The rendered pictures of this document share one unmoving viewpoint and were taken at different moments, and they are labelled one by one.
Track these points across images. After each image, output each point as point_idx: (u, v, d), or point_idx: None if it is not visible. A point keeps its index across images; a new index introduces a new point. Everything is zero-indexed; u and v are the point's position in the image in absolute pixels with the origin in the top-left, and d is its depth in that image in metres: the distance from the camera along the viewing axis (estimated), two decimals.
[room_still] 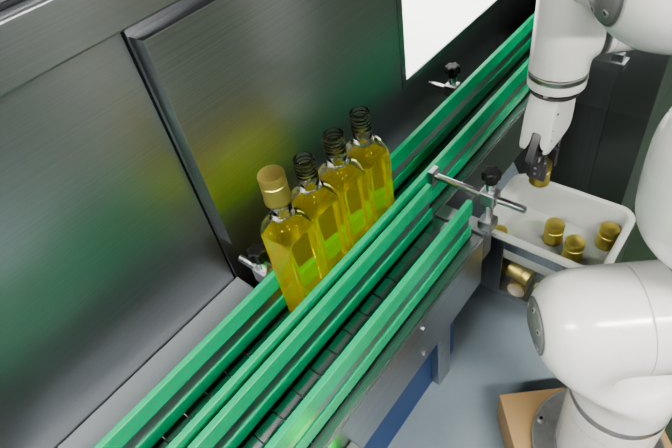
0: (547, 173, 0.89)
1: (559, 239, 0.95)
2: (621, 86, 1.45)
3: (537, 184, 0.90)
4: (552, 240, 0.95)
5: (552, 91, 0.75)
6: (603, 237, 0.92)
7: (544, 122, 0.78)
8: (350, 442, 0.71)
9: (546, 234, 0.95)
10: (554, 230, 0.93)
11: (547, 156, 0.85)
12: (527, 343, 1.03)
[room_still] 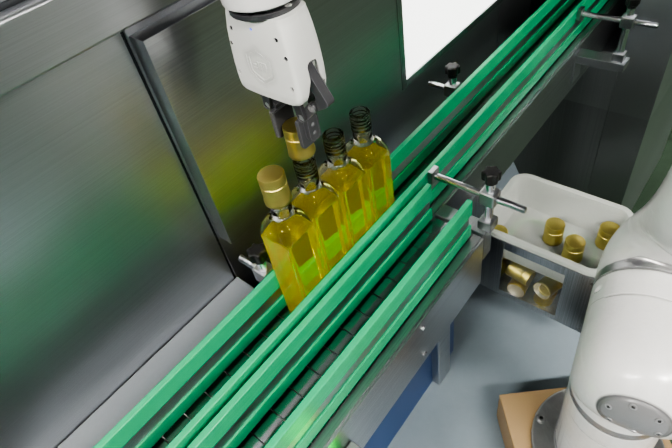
0: None
1: (559, 239, 0.95)
2: (621, 86, 1.45)
3: (312, 149, 0.64)
4: (552, 240, 0.95)
5: None
6: (603, 237, 0.92)
7: (311, 36, 0.52)
8: (350, 442, 0.71)
9: (546, 234, 0.95)
10: (554, 230, 0.93)
11: (311, 98, 0.60)
12: (527, 343, 1.03)
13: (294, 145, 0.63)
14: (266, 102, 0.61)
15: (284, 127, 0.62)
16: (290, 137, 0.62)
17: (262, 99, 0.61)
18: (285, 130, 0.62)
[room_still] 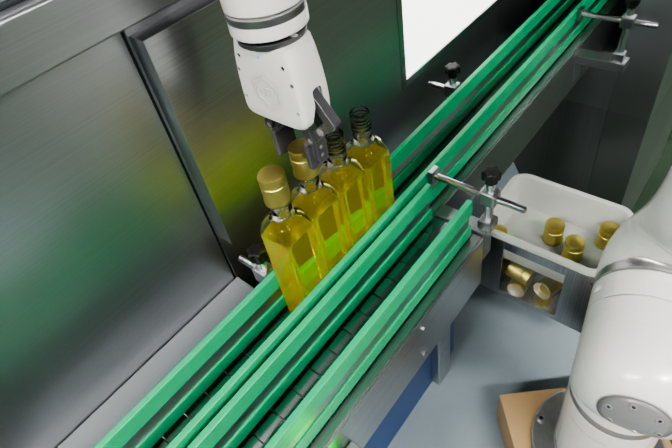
0: None
1: (559, 239, 0.95)
2: (621, 86, 1.45)
3: (317, 169, 0.67)
4: (552, 240, 0.95)
5: (302, 16, 0.51)
6: (603, 237, 0.92)
7: (316, 64, 0.54)
8: (350, 442, 0.71)
9: (546, 234, 0.95)
10: (554, 230, 0.93)
11: (318, 121, 0.61)
12: (527, 343, 1.03)
13: (300, 166, 0.65)
14: (268, 122, 0.64)
15: (290, 149, 0.65)
16: (296, 158, 0.64)
17: (264, 119, 0.64)
18: (291, 152, 0.64)
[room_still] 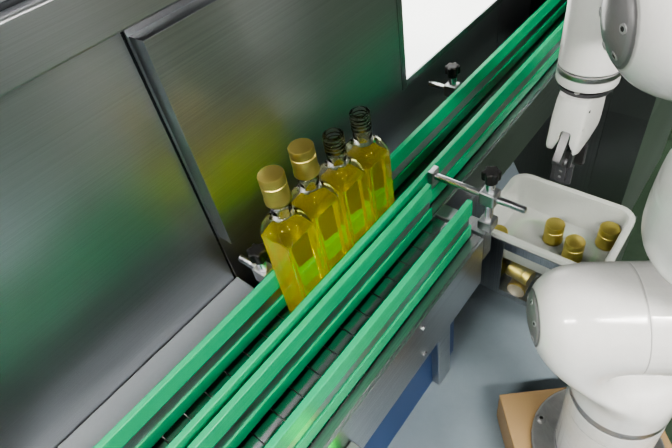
0: (314, 148, 0.66)
1: (559, 239, 0.95)
2: (621, 86, 1.45)
3: (317, 169, 0.67)
4: (552, 240, 0.95)
5: (584, 87, 0.70)
6: (603, 237, 0.92)
7: (575, 120, 0.73)
8: (350, 442, 0.71)
9: (546, 234, 0.95)
10: (554, 230, 0.93)
11: (574, 158, 0.80)
12: (527, 343, 1.03)
13: (300, 166, 0.65)
14: None
15: (290, 149, 0.65)
16: (296, 158, 0.64)
17: None
18: (291, 152, 0.64)
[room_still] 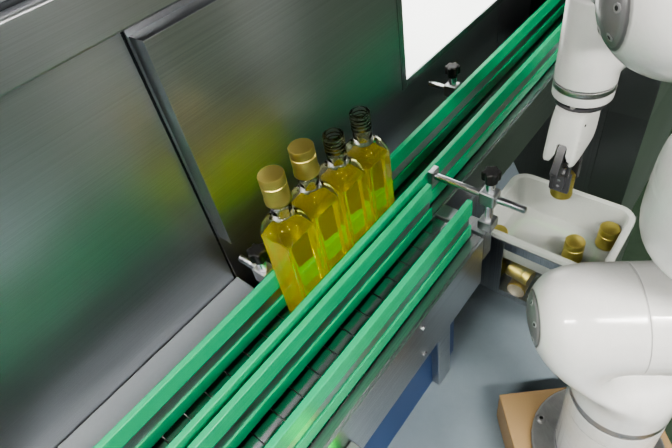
0: (314, 148, 0.66)
1: (569, 192, 0.87)
2: (621, 86, 1.45)
3: (317, 169, 0.67)
4: (561, 193, 0.87)
5: (580, 102, 0.72)
6: (603, 237, 0.92)
7: (571, 134, 0.75)
8: (350, 442, 0.71)
9: None
10: None
11: (571, 168, 0.82)
12: (527, 343, 1.03)
13: (300, 166, 0.65)
14: None
15: (290, 149, 0.65)
16: (296, 158, 0.64)
17: None
18: (291, 152, 0.64)
